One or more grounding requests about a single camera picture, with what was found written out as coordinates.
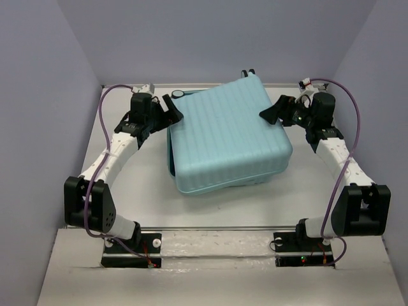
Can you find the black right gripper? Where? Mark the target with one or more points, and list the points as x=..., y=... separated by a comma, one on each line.
x=276, y=111

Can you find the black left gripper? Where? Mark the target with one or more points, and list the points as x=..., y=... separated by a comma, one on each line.
x=169, y=118

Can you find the light blue hard-shell suitcase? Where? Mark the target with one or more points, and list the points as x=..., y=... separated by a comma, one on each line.
x=222, y=141

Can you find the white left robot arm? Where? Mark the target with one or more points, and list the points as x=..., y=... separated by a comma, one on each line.
x=88, y=202

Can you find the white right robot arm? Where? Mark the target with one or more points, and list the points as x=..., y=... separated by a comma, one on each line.
x=358, y=206

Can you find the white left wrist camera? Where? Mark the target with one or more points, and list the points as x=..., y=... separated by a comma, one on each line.
x=148, y=88

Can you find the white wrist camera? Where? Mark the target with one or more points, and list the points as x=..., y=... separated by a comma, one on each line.
x=308, y=88
x=148, y=88

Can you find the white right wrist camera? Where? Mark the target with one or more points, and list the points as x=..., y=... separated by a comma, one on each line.
x=308, y=88

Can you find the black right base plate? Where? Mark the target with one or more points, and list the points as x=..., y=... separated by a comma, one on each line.
x=291, y=251

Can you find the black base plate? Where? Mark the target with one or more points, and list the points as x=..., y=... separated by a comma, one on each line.
x=291, y=251
x=146, y=255

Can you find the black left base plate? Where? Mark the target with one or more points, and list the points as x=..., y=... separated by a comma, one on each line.
x=146, y=255

